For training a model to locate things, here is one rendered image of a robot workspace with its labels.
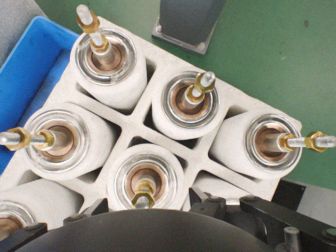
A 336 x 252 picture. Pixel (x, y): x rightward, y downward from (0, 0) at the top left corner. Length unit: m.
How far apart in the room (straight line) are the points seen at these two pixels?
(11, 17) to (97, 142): 0.33
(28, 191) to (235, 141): 0.26
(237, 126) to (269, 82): 0.35
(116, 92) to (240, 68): 0.39
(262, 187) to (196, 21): 0.34
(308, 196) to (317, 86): 0.35
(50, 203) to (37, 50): 0.33
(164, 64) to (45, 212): 0.26
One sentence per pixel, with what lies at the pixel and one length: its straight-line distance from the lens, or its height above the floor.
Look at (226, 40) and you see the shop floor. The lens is 0.60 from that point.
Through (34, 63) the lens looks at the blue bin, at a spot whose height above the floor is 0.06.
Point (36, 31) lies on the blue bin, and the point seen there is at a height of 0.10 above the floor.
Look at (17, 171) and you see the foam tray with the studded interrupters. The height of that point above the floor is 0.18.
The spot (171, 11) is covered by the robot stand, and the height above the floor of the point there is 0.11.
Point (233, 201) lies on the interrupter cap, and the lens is 0.27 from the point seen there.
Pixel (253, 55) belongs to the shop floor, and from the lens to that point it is 0.62.
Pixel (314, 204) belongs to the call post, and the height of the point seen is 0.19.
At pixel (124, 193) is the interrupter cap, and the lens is 0.25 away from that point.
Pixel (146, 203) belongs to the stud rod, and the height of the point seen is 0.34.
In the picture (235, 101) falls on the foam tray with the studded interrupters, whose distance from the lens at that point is 0.35.
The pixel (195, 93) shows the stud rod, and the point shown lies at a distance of 0.21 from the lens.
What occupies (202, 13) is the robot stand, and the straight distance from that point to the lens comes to 0.45.
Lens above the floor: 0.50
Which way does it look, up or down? 83 degrees down
